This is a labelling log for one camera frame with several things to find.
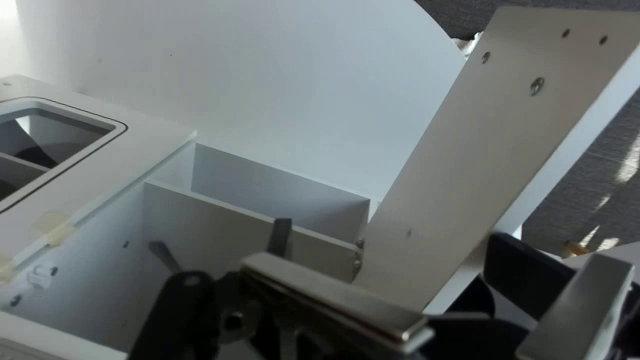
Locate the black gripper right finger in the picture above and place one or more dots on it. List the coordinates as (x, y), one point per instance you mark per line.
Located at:
(580, 312)

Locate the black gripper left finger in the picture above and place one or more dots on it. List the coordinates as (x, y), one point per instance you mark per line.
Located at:
(200, 312)

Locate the plain white cabinet door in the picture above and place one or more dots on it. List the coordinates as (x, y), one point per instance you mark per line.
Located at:
(480, 166)

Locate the white toy kitchen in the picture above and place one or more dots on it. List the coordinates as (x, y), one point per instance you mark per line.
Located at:
(266, 180)

